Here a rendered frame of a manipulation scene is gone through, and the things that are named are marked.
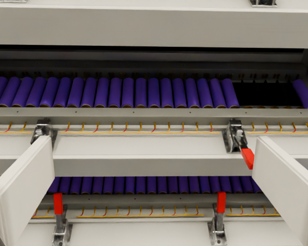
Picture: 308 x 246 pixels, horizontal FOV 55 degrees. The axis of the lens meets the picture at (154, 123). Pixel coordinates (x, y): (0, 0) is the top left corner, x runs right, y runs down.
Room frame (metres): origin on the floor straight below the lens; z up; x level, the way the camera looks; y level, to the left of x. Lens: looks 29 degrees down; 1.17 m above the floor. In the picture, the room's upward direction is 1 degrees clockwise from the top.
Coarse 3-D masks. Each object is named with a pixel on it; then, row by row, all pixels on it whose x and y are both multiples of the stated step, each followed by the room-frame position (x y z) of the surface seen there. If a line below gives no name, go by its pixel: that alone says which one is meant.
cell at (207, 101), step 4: (200, 80) 0.46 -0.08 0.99; (204, 80) 0.46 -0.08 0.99; (200, 84) 0.45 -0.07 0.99; (204, 84) 0.45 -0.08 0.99; (200, 88) 0.45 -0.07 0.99; (204, 88) 0.44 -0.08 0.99; (208, 88) 0.45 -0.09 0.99; (200, 92) 0.44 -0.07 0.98; (204, 92) 0.43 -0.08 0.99; (208, 92) 0.43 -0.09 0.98; (200, 96) 0.43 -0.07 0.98; (204, 96) 0.42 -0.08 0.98; (208, 96) 0.42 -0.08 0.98; (200, 100) 0.42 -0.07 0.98; (204, 100) 0.42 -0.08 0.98; (208, 100) 0.42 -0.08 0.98; (204, 104) 0.41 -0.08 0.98; (208, 104) 0.41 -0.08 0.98; (212, 104) 0.41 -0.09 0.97
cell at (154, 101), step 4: (152, 80) 0.46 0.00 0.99; (156, 80) 0.46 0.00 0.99; (148, 84) 0.45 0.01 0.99; (152, 84) 0.45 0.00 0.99; (156, 84) 0.45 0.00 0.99; (148, 88) 0.45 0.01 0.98; (152, 88) 0.44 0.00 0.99; (156, 88) 0.44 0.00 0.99; (148, 92) 0.44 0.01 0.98; (152, 92) 0.43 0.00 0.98; (156, 92) 0.43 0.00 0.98; (148, 96) 0.43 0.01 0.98; (152, 96) 0.42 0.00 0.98; (156, 96) 0.42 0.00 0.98; (148, 100) 0.42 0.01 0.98; (152, 100) 0.41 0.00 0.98; (156, 100) 0.41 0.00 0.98; (148, 104) 0.41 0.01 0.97; (152, 104) 0.40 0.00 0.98; (156, 104) 0.40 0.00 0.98
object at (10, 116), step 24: (0, 120) 0.37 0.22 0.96; (24, 120) 0.37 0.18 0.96; (72, 120) 0.37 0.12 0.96; (96, 120) 0.37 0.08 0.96; (120, 120) 0.37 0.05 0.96; (144, 120) 0.38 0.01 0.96; (168, 120) 0.38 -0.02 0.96; (192, 120) 0.38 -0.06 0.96; (216, 120) 0.38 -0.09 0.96; (264, 120) 0.38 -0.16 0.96; (288, 120) 0.38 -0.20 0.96
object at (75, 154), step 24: (0, 144) 0.34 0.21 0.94; (24, 144) 0.34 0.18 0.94; (72, 144) 0.35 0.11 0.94; (96, 144) 0.35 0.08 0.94; (120, 144) 0.35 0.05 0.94; (144, 144) 0.35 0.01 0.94; (168, 144) 0.35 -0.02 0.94; (192, 144) 0.35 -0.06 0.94; (216, 144) 0.35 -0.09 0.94; (288, 144) 0.36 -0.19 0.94; (0, 168) 0.33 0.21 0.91; (72, 168) 0.33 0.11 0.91; (96, 168) 0.33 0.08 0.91; (120, 168) 0.33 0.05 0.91; (144, 168) 0.33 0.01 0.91; (168, 168) 0.34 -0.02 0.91; (192, 168) 0.34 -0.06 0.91; (216, 168) 0.34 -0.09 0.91; (240, 168) 0.34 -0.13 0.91
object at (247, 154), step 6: (240, 132) 0.34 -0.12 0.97; (234, 138) 0.35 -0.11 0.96; (240, 138) 0.34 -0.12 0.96; (240, 144) 0.32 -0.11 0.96; (246, 150) 0.31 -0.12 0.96; (246, 156) 0.29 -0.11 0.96; (252, 156) 0.29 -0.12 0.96; (246, 162) 0.29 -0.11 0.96; (252, 162) 0.28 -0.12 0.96; (252, 168) 0.28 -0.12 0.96
